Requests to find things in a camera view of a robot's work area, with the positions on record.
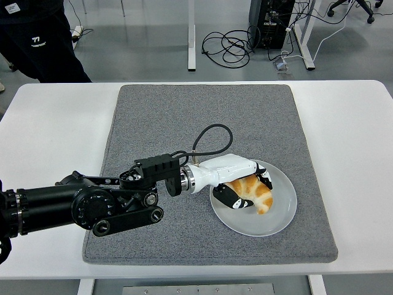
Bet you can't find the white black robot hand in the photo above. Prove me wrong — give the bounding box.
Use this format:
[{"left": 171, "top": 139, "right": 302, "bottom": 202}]
[{"left": 184, "top": 153, "right": 274, "bottom": 211}]

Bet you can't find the golden croissant bread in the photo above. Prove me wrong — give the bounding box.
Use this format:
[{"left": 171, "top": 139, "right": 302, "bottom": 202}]
[{"left": 225, "top": 175, "right": 274, "bottom": 215}]

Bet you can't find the pale blue round plate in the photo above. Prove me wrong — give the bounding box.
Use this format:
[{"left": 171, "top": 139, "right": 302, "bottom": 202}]
[{"left": 209, "top": 159, "right": 298, "bottom": 238}]

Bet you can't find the grey metal plate with screws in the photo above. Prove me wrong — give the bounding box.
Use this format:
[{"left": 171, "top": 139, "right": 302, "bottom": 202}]
[{"left": 122, "top": 283, "right": 276, "bottom": 295}]

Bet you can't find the grey fabric mat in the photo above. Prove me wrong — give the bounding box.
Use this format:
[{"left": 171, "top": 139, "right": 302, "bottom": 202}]
[{"left": 82, "top": 83, "right": 339, "bottom": 267}]

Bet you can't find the floor socket box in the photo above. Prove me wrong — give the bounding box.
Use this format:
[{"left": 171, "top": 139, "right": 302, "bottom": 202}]
[{"left": 273, "top": 60, "right": 294, "bottom": 74}]

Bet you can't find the white desk leg with foot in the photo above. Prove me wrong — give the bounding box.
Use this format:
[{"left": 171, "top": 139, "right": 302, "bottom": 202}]
[{"left": 293, "top": 0, "right": 317, "bottom": 71}]

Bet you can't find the black computer tower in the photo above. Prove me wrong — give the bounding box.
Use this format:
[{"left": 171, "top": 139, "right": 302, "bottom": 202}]
[{"left": 247, "top": 0, "right": 296, "bottom": 50}]

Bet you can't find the white table leg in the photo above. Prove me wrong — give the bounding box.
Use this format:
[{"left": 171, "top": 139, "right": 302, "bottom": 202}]
[
  {"left": 76, "top": 278, "right": 96, "bottom": 295},
  {"left": 308, "top": 274, "right": 327, "bottom": 295}
]

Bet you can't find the black office chair base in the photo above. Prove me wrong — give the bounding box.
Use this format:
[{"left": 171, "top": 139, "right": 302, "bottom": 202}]
[{"left": 327, "top": 0, "right": 384, "bottom": 25}]

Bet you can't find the person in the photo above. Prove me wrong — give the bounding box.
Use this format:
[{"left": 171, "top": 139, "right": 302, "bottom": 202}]
[{"left": 0, "top": 0, "right": 93, "bottom": 83}]

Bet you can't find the black coiled floor cable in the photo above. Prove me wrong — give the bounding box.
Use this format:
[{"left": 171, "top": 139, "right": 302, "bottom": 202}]
[{"left": 201, "top": 25, "right": 262, "bottom": 68}]

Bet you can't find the white floor cable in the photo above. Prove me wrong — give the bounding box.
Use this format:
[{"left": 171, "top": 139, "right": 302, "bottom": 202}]
[{"left": 281, "top": 0, "right": 357, "bottom": 62}]

